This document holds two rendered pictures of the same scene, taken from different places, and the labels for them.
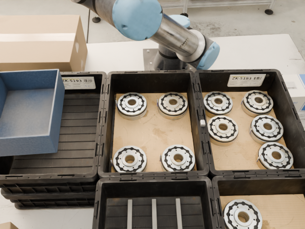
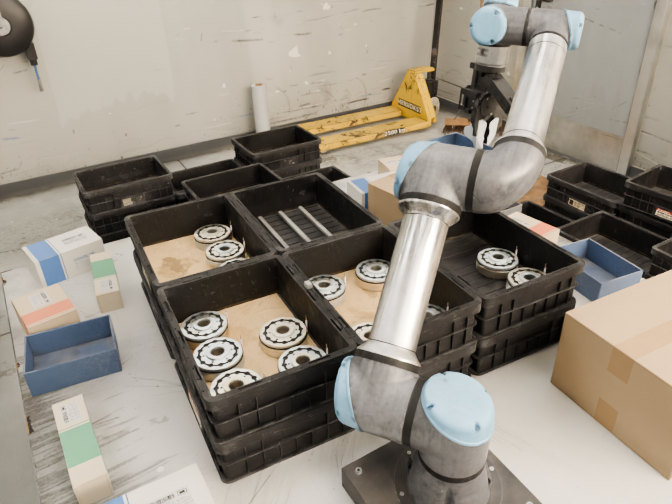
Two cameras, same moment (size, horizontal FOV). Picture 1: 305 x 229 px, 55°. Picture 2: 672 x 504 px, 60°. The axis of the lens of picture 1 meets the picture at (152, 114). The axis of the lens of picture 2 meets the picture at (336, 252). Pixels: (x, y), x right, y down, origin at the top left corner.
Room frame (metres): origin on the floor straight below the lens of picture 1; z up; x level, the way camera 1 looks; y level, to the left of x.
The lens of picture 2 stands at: (1.49, -0.53, 1.65)
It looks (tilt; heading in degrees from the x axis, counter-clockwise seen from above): 31 degrees down; 155
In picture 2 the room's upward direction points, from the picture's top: 2 degrees counter-clockwise
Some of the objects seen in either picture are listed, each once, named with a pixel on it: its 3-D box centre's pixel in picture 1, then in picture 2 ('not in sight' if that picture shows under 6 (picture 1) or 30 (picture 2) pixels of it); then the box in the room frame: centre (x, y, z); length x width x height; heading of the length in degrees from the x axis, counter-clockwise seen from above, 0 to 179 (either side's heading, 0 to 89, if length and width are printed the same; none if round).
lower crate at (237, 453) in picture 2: not in sight; (257, 377); (0.55, -0.30, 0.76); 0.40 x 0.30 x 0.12; 2
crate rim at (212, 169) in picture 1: (248, 116); (249, 320); (0.55, -0.30, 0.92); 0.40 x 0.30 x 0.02; 2
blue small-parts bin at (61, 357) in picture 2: not in sight; (73, 353); (0.24, -0.67, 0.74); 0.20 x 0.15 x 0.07; 88
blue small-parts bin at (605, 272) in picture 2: not in sight; (592, 269); (0.55, 0.71, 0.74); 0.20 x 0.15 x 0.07; 178
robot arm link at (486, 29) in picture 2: not in sight; (498, 25); (0.48, 0.33, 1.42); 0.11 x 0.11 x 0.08; 41
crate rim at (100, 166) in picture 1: (152, 118); (374, 279); (0.54, 0.00, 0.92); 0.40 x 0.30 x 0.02; 2
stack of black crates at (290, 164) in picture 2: not in sight; (279, 178); (-1.30, 0.42, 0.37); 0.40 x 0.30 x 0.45; 95
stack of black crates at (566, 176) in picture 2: not in sight; (593, 212); (-0.26, 1.67, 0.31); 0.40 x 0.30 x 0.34; 5
